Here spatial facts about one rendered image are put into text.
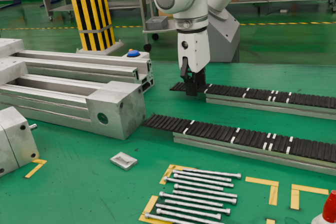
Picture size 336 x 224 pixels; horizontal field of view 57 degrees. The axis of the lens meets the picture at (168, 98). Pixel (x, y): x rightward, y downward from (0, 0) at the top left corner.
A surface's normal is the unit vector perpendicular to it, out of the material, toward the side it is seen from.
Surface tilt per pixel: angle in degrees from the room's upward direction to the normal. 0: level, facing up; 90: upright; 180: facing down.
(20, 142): 90
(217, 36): 90
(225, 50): 90
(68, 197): 0
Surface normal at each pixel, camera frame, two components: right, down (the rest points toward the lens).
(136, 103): 0.88, 0.12
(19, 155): 0.65, 0.27
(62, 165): -0.11, -0.89
